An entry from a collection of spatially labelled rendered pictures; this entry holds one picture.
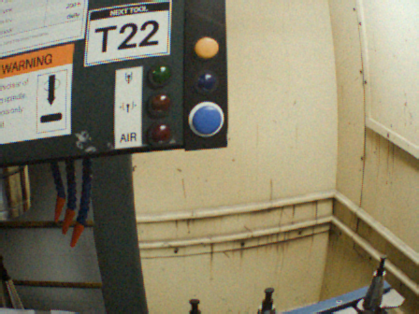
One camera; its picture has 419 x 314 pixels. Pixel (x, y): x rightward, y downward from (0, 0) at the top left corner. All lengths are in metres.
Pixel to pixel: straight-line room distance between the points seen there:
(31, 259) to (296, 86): 0.94
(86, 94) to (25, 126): 0.09
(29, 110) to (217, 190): 1.26
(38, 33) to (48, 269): 0.88
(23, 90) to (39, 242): 0.79
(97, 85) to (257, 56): 1.19
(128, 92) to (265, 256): 1.38
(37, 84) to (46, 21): 0.08
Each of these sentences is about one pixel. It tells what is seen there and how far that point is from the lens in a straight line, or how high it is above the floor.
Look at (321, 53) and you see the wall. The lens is 1.97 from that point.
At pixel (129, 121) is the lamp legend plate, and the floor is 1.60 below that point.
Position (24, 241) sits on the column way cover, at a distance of 1.47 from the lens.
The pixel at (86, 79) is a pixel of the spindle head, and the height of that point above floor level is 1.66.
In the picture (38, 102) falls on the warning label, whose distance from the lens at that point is 0.73.
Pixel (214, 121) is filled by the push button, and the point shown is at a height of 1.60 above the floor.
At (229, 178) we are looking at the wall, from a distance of 1.94.
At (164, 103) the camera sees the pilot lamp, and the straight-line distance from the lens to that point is 0.75.
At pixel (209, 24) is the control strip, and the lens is 0.75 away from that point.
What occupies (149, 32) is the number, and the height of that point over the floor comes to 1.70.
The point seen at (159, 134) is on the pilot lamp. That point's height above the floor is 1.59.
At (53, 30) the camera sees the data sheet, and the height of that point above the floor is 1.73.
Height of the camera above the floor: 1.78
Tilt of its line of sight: 17 degrees down
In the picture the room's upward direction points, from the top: straight up
